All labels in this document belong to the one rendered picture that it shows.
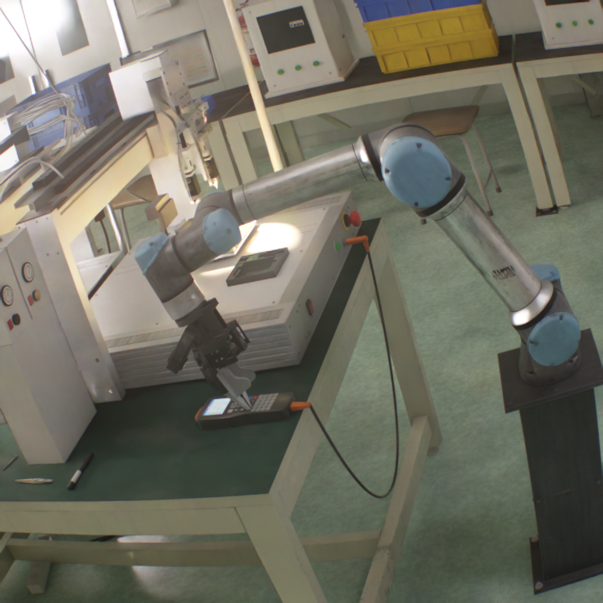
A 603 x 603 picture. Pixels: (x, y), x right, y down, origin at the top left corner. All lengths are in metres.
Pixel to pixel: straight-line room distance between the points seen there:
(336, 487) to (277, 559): 1.24
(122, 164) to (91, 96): 2.72
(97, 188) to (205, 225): 0.56
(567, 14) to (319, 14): 1.24
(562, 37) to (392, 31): 0.84
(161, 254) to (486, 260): 0.58
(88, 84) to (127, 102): 2.54
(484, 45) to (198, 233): 2.91
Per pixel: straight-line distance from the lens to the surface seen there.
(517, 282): 1.86
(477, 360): 3.51
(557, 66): 4.37
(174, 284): 1.86
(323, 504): 3.02
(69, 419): 2.16
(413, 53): 4.59
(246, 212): 1.93
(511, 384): 2.13
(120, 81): 2.62
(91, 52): 6.92
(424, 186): 1.75
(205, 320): 1.88
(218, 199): 1.95
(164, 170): 2.83
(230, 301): 2.27
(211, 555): 2.75
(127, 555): 2.89
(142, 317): 2.37
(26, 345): 2.05
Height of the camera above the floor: 1.68
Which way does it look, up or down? 23 degrees down
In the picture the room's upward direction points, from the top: 18 degrees counter-clockwise
